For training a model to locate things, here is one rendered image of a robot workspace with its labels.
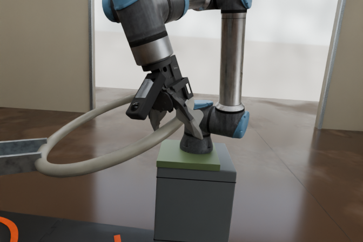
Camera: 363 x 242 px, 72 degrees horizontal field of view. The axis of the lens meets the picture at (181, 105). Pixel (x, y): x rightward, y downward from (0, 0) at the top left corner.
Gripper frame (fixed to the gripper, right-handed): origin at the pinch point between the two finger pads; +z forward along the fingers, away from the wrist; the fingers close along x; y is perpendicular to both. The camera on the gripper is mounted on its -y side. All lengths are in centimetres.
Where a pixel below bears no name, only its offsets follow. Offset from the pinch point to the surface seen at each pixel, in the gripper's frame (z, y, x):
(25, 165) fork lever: -5.0, -24.9, 30.5
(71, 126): -4.3, -5.0, 44.1
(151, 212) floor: 123, 53, 123
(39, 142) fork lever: -6.2, -17.4, 38.9
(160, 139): -3.7, -5.5, -0.8
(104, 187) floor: 109, 50, 185
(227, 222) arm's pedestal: 77, 36, 25
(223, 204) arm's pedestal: 66, 38, 25
